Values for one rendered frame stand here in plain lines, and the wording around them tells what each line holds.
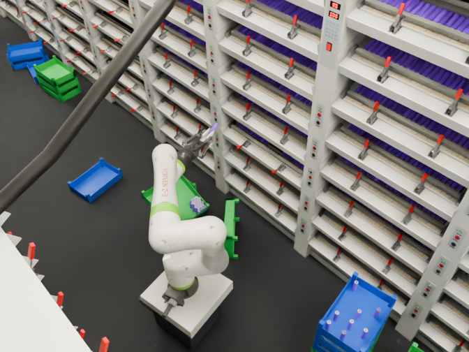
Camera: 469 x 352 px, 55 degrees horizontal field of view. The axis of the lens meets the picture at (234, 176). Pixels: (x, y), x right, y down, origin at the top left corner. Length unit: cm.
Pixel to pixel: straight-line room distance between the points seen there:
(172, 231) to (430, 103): 100
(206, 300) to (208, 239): 61
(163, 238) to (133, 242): 123
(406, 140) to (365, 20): 47
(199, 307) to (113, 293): 68
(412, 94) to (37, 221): 237
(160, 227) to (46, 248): 145
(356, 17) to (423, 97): 36
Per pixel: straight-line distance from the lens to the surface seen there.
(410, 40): 163
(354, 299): 209
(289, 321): 254
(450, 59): 158
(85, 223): 305
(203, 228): 164
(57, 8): 419
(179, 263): 203
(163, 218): 168
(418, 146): 181
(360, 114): 189
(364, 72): 179
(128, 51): 72
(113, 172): 330
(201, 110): 282
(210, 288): 223
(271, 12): 207
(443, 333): 250
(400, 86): 174
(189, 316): 217
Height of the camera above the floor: 227
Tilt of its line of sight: 46 degrees down
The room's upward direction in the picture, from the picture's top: 2 degrees counter-clockwise
